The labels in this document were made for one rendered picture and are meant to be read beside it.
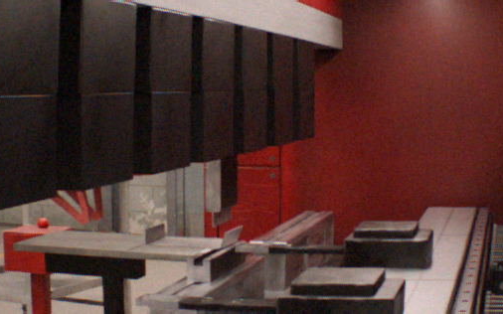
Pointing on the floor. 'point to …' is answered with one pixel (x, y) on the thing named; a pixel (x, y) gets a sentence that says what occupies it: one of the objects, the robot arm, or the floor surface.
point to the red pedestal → (31, 262)
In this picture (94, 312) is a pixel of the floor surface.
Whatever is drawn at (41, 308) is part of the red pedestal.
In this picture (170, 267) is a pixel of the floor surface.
